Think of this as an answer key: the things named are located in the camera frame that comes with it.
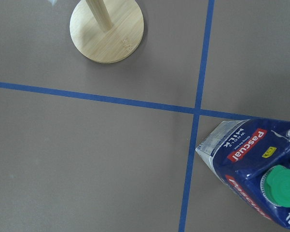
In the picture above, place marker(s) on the blue Pascual milk carton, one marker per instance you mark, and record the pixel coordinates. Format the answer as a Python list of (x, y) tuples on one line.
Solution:
[(252, 157)]

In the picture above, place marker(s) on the wooden mug tree stand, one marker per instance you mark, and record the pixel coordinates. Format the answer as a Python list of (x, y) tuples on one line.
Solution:
[(106, 31)]

